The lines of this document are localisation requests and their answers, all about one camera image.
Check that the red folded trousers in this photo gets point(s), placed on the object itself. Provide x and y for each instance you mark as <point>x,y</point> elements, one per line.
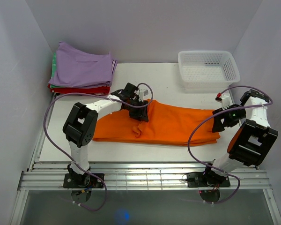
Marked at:
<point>65,90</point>

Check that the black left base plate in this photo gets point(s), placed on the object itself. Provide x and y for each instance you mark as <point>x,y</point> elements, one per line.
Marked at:
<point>81,181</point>

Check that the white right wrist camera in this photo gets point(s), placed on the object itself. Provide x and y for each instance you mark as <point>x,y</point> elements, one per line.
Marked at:
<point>224,99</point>

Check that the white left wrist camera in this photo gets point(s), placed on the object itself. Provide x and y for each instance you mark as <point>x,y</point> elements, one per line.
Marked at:
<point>143,94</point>

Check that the white plastic basket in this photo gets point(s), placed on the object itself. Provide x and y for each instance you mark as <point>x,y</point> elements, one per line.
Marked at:
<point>207,69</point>

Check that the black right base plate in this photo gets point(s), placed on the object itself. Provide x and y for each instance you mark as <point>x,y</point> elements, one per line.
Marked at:
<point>194,180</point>

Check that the purple folded trousers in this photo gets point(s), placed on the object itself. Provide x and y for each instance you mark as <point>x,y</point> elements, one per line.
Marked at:
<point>78,69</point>

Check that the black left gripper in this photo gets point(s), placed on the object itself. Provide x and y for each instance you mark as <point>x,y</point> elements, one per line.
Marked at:
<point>141,114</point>

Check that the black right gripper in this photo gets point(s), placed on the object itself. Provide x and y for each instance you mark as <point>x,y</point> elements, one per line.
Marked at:
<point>218,126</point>

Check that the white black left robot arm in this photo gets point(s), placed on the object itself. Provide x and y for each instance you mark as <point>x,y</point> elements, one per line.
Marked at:
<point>80,125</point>

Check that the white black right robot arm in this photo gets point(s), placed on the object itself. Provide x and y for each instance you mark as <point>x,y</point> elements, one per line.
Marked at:
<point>251,143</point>

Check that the orange trousers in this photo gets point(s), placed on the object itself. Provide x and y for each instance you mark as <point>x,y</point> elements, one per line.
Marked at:
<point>167,125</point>

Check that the aluminium frame rail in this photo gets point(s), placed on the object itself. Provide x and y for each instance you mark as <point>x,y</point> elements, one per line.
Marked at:
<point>145,184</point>

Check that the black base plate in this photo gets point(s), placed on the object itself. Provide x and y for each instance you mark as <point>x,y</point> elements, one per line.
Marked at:
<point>81,181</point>
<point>194,180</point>

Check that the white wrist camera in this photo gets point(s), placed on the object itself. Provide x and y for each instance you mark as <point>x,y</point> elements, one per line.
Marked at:
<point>143,94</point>
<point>224,99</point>

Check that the green folded trousers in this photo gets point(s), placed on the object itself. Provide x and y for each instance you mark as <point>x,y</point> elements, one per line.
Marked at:
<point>54,69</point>

